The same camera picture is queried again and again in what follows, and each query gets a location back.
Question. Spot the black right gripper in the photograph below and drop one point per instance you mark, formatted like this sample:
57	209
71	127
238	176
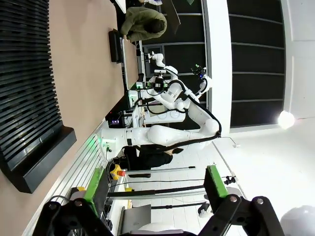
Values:
158	84

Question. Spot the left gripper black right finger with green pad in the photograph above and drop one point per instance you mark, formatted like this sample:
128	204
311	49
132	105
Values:
216	183

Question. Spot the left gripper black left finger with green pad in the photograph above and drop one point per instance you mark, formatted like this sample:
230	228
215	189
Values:
94	189

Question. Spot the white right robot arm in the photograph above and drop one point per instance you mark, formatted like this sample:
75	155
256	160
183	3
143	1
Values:
162	134

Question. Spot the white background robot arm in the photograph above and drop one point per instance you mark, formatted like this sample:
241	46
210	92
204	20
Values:
161	62
204	82

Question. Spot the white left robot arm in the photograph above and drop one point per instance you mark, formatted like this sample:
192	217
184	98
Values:
299	220

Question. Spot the black slotted PCB rack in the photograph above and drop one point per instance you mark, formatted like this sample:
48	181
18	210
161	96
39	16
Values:
27	86

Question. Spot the yellow emergency stop button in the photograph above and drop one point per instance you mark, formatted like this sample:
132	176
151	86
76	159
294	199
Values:
116	171

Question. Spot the white side table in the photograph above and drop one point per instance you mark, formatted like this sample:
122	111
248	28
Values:
130	66

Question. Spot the grey metal plate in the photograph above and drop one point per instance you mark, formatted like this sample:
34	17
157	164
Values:
136	217

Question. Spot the black control box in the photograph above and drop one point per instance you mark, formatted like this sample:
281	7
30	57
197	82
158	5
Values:
115	121

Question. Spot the small black slotted rack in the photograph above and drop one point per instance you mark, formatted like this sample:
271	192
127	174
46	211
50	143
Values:
114	45

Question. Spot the person in olive jacket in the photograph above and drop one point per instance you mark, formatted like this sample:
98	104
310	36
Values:
142	24

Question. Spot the round bright lamp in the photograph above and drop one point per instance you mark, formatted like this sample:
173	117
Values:
286	119

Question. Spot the aluminium table frame rail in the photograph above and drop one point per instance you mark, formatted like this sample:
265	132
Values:
78	162

